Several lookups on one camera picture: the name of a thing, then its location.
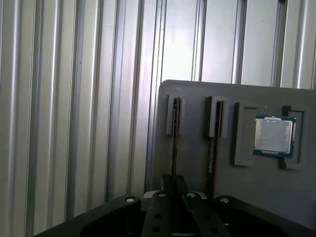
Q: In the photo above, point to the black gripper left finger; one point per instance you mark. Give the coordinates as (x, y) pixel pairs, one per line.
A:
(158, 214)

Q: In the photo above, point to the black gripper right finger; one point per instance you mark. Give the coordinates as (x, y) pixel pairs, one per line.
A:
(247, 217)

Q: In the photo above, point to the RAM stick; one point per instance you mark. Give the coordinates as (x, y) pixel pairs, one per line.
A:
(175, 153)
(214, 160)

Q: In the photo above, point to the grey parts rack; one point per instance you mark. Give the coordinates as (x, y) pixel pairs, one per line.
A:
(247, 185)

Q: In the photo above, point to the silver CPU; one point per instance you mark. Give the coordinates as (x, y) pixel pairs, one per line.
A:
(272, 134)

